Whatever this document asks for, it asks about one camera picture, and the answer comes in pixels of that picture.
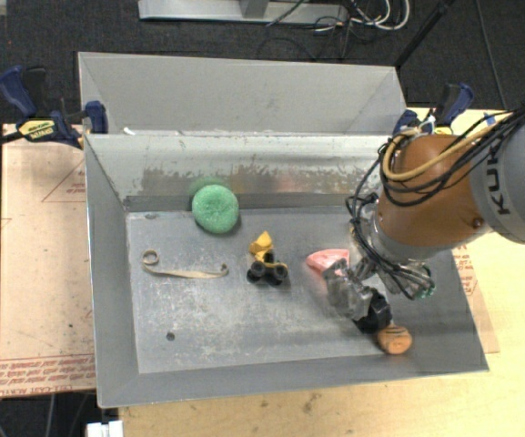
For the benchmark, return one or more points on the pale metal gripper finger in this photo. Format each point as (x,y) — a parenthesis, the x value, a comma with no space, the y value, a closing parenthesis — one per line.
(337,273)
(350,303)

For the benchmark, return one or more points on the pink flat piece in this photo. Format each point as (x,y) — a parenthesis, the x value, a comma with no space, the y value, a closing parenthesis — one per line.
(323,258)

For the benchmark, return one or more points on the tan oval toy bread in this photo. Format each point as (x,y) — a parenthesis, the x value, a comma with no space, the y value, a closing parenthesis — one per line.
(395,339)

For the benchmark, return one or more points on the yellow and black toy vehicle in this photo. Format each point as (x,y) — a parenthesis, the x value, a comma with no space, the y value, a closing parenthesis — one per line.
(265,262)

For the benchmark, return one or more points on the grey metal bin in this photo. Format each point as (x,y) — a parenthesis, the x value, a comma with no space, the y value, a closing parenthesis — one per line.
(225,326)

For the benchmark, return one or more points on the green round sponge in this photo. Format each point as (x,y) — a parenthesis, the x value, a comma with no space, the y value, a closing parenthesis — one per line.
(215,209)

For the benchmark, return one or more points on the tan rubber band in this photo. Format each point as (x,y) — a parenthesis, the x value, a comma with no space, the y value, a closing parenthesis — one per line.
(184,274)

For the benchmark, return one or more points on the brown cardboard board red print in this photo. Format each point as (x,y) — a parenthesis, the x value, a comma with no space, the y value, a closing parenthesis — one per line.
(39,244)

